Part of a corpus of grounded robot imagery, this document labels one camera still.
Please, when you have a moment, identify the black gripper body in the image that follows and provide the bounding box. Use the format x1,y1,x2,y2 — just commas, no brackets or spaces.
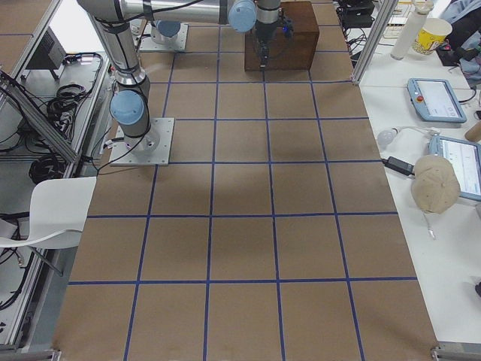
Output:
255,21,277,47

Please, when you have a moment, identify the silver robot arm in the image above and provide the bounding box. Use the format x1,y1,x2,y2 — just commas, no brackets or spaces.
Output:
79,1,280,153
151,20,181,45

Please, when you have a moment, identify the dark wooden drawer cabinet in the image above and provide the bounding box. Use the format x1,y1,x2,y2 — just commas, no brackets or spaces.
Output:
244,1,319,71

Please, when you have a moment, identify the white light bulb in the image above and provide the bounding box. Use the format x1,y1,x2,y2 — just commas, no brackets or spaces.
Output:
377,128,399,148

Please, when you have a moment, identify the white cardboard tube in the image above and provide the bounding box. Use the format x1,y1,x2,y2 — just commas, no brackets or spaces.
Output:
390,1,434,60

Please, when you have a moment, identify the yellow popcorn cup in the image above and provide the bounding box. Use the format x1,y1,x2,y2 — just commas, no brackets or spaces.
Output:
411,18,452,55

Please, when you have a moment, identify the black power adapter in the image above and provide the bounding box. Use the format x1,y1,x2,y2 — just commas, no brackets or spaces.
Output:
381,156,414,177

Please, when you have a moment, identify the blue teach pendant far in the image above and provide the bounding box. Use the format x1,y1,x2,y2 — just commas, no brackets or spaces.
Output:
407,78,467,124

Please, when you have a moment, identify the blue teach pendant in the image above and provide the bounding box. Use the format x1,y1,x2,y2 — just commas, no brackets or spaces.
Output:
428,135,480,202
407,78,467,124

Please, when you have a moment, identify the grey electronics box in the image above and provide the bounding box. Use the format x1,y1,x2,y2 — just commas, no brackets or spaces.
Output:
26,27,67,80

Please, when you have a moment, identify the beige baseball cap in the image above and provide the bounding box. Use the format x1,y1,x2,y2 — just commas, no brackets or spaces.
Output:
411,154,461,214

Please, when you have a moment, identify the blue teach pendant near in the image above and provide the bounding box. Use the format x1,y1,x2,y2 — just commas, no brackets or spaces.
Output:
428,135,480,202

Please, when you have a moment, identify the white plastic chair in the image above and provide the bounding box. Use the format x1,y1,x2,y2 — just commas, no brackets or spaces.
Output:
1,177,97,250

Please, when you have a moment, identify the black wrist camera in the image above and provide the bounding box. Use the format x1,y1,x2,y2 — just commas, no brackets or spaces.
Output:
280,15,294,38

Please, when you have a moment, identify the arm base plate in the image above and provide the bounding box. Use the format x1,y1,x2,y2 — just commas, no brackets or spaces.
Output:
140,23,189,53
109,117,175,166

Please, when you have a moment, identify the aluminium frame post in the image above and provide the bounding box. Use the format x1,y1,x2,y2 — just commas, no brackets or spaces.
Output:
351,0,398,85

